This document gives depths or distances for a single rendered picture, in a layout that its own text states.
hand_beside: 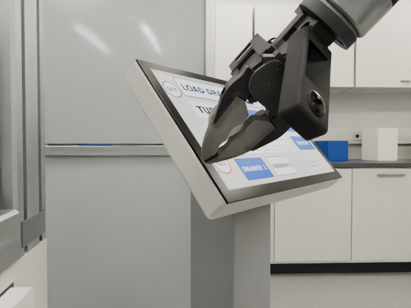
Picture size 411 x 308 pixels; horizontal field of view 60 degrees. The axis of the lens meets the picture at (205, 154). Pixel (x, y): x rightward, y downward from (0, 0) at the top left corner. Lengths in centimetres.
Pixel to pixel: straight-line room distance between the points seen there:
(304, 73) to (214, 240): 51
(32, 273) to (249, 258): 51
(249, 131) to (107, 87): 117
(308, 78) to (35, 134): 27
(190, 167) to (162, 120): 10
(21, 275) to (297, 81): 30
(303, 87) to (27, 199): 27
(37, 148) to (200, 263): 51
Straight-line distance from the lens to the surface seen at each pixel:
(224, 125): 40
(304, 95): 33
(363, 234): 315
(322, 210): 298
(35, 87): 40
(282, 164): 75
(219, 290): 80
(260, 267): 86
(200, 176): 55
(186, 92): 68
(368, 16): 41
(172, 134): 58
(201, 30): 155
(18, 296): 33
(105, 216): 155
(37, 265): 41
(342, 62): 345
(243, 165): 62
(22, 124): 36
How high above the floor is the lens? 105
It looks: 2 degrees down
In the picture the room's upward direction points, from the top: straight up
